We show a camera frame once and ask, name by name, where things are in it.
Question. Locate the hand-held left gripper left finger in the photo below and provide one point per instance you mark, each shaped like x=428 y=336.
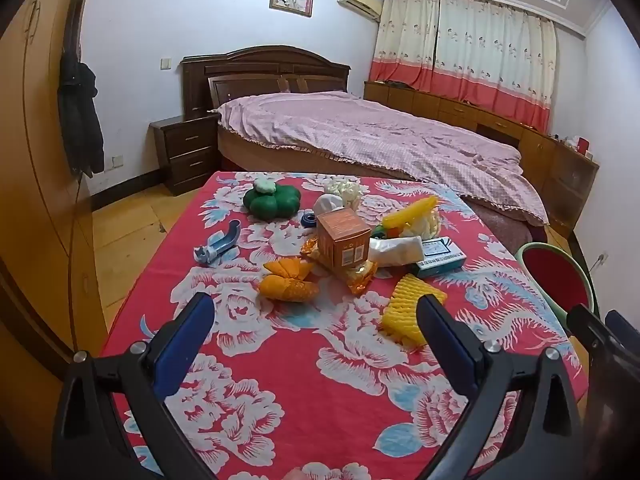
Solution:
x=185 y=340

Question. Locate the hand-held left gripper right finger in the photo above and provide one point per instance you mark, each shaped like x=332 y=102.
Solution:
x=445 y=340

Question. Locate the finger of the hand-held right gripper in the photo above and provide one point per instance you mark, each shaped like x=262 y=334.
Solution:
x=587 y=325
x=622 y=325

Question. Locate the yellow foam fruit net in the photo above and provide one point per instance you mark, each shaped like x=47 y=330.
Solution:
x=407 y=310

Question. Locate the red bucket with green rim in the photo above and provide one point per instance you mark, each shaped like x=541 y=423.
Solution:
x=550 y=275

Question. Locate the teal and white box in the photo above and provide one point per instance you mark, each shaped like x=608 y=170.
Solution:
x=440 y=257

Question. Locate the orange snack packet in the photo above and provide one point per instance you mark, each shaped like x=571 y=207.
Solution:
x=362 y=276

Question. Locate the green pumpkin-shaped cushion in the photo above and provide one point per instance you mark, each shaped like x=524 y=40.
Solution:
x=272 y=205

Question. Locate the white cloth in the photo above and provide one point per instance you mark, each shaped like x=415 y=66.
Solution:
x=327 y=205

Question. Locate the blue can opener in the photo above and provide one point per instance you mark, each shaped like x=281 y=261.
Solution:
x=217 y=247

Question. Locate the white crumpled bag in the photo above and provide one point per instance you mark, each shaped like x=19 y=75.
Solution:
x=397 y=251

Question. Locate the orange toy bread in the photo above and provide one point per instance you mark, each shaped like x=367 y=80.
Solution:
x=290 y=285

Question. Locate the red floral tablecloth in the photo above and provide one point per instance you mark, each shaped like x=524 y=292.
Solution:
x=300 y=385

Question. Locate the small green toy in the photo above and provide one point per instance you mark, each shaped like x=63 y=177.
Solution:
x=378 y=232

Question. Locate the yellow plastic toy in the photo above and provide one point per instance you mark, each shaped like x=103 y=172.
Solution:
x=407 y=212

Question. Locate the orange cardboard box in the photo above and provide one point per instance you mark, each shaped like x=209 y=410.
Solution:
x=342 y=240

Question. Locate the small blue cap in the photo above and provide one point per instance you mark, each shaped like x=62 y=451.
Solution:
x=309 y=220

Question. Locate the small white and green piece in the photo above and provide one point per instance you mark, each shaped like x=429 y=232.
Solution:
x=264 y=186

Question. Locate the small red box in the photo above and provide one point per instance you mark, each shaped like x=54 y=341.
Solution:
x=582 y=144

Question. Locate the dark wooden nightstand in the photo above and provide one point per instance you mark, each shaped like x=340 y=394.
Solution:
x=187 y=152

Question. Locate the pink checked bedspread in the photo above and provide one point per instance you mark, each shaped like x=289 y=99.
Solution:
x=375 y=140

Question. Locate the long low wooden cabinet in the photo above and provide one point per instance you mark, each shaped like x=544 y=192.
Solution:
x=450 y=105

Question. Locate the wooden wardrobe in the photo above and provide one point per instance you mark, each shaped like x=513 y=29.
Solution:
x=30 y=160

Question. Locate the black coat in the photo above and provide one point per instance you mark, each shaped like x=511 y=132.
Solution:
x=80 y=120

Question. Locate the dark wooden headboard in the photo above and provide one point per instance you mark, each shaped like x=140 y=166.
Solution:
x=260 y=67

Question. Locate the floral curtain with pink hem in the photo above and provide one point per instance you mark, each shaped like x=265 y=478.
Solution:
x=475 y=50

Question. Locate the white air conditioner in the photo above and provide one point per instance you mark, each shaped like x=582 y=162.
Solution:
x=357 y=1

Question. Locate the white wall switch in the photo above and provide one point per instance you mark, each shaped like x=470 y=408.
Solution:
x=166 y=64

